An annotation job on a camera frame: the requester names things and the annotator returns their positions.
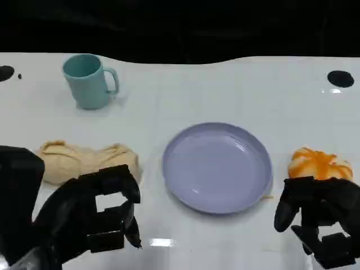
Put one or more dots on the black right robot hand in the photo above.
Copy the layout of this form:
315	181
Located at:
332	197

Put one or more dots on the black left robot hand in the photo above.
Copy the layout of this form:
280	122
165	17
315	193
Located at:
76	213

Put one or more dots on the beige towel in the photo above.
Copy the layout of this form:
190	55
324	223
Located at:
70	160

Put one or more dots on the orange and white bread roll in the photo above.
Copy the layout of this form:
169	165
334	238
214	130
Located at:
317	164

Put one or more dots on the lilac plate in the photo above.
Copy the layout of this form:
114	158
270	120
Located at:
216	168

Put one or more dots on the black round table grommet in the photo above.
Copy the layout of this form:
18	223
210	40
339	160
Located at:
340	78
4	72

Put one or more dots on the pale green mug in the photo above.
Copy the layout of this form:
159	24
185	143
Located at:
87	90

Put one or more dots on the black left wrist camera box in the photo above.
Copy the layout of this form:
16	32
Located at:
17	182

